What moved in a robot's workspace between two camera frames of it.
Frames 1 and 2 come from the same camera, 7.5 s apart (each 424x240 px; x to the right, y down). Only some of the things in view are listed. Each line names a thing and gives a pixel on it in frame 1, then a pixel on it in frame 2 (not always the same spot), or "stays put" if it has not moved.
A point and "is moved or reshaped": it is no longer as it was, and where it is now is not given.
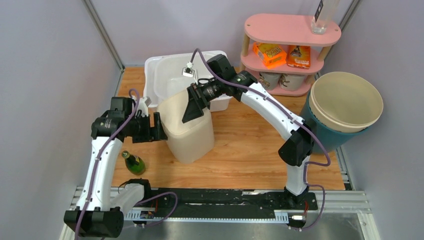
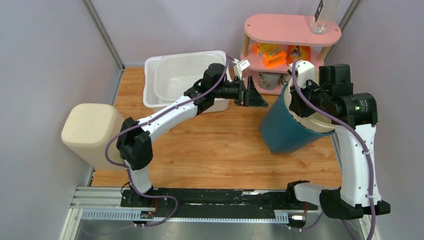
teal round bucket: [332, 140] is moved or reshaped
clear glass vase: [324, 11] stays put
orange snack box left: [273, 55] stays put
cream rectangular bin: [189, 142] → [86, 130]
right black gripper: [193, 110] → [300, 109]
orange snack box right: [298, 56] stays put
